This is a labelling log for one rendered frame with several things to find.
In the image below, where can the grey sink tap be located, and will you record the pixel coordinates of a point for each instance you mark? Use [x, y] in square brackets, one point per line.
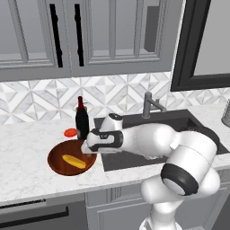
[147, 106]

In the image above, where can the small flat red object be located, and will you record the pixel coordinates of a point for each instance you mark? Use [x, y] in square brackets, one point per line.
[70, 132]

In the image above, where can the dark grey sink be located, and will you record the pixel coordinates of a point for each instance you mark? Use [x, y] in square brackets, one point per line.
[134, 161]

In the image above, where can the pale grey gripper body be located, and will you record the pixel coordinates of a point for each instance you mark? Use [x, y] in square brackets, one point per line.
[87, 148]

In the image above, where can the dark red wine bottle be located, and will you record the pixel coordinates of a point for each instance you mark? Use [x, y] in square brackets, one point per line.
[82, 122]

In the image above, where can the yellow corn cob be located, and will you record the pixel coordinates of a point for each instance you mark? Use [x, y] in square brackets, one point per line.
[73, 161]

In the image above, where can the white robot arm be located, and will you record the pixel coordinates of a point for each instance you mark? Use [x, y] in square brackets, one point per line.
[182, 155]

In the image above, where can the brown wooden bowl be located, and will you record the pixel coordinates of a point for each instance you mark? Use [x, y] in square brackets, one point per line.
[63, 167]

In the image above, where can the grey base cupboard door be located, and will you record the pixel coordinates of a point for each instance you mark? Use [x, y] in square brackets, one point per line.
[119, 209]
[223, 203]

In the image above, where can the grey wall cupboard door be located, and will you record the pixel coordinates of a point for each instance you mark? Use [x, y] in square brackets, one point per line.
[27, 39]
[125, 36]

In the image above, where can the grey dishwasher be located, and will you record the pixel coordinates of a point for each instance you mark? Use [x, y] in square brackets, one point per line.
[36, 217]

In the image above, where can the black framed window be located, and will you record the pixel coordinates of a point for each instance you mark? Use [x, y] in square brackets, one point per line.
[185, 60]

